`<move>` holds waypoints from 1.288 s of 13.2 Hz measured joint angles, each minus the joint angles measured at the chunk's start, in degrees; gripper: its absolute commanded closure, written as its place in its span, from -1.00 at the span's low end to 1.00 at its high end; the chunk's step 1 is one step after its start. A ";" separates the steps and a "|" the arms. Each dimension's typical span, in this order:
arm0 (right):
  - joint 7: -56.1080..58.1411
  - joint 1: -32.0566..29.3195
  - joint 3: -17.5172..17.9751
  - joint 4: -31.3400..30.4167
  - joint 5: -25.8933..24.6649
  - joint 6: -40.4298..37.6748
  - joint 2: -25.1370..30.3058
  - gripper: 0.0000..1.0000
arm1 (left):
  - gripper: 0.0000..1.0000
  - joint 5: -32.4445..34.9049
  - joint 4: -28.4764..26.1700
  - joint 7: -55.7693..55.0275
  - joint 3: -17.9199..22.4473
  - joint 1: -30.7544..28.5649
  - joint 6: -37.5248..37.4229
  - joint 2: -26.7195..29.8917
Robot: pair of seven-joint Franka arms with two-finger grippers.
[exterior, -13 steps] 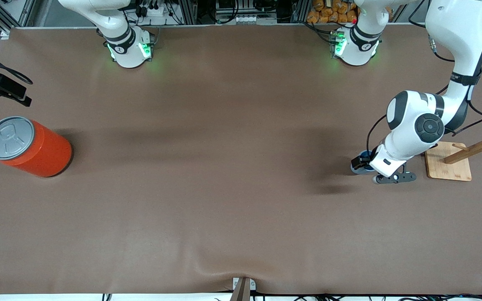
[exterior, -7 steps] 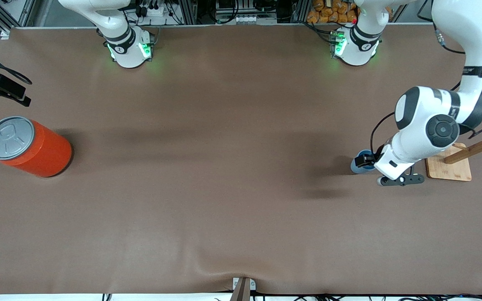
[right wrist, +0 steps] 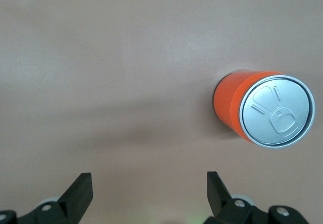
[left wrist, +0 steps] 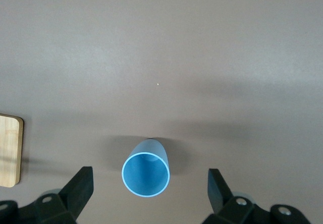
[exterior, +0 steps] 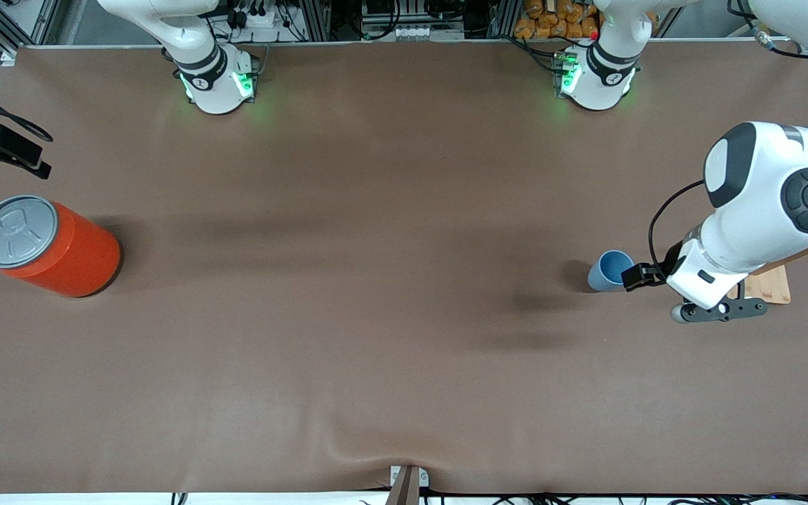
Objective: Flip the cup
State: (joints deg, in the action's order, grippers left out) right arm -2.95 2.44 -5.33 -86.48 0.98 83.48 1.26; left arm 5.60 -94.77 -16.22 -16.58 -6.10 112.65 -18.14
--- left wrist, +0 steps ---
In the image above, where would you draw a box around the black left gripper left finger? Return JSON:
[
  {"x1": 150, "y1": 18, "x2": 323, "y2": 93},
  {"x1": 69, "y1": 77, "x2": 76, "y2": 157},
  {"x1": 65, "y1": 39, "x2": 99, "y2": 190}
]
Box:
[{"x1": 0, "y1": 166, "x2": 94, "y2": 224}]

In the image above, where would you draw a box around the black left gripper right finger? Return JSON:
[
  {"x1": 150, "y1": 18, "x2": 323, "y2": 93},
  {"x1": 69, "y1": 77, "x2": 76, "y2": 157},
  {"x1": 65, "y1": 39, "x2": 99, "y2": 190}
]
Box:
[{"x1": 203, "y1": 168, "x2": 310, "y2": 224}]

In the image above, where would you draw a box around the wooden mug tree stand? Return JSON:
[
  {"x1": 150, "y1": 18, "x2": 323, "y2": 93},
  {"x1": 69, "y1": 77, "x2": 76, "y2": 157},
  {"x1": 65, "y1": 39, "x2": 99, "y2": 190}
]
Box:
[{"x1": 0, "y1": 113, "x2": 24, "y2": 188}]

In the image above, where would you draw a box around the light blue plastic cup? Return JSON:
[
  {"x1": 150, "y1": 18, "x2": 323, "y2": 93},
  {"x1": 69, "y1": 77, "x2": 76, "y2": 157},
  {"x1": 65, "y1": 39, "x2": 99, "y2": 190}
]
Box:
[{"x1": 121, "y1": 138, "x2": 171, "y2": 198}]

